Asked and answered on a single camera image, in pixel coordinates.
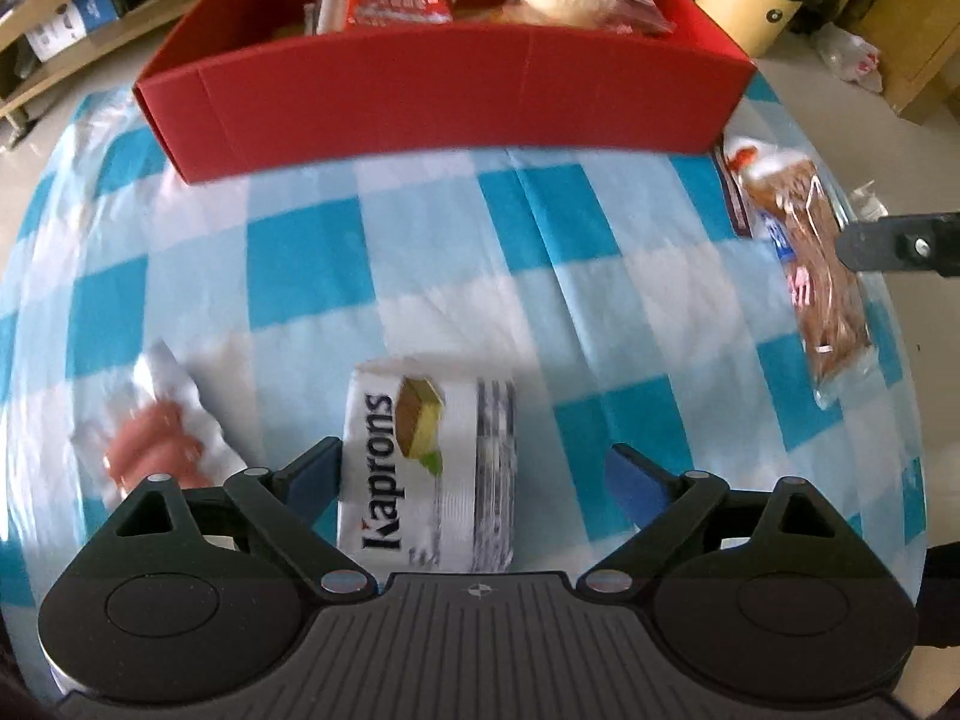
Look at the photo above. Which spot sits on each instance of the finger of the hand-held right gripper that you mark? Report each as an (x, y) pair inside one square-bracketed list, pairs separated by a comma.
[(892, 244)]

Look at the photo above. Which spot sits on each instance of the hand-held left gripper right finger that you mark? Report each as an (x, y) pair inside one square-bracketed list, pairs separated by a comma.
[(634, 484)]

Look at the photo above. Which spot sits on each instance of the red cardboard box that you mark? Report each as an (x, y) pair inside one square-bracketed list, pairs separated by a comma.
[(450, 90)]

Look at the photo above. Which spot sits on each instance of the white wafer packet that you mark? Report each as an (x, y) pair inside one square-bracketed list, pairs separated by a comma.
[(450, 465)]

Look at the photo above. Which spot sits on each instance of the blue white checkered tablecloth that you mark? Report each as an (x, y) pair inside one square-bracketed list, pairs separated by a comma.
[(375, 255)]

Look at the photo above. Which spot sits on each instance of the brown bread packet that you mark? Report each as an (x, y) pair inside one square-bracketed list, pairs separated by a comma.
[(825, 300)]

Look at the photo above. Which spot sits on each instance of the clear sausage packet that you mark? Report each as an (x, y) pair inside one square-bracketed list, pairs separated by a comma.
[(150, 442)]

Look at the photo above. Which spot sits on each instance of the crumpled white plastic bag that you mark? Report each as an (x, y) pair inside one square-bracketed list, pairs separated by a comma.
[(851, 56)]

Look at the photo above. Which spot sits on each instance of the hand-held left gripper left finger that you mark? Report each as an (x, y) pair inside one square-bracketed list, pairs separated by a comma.
[(315, 476)]

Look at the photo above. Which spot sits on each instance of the blue and white carton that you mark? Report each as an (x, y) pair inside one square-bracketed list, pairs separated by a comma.
[(67, 22)]

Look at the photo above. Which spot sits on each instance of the long wooden tv cabinet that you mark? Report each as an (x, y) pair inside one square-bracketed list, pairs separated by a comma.
[(45, 75)]

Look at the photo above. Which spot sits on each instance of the small clear plastic wrapper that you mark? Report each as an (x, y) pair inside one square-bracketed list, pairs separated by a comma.
[(870, 201)]

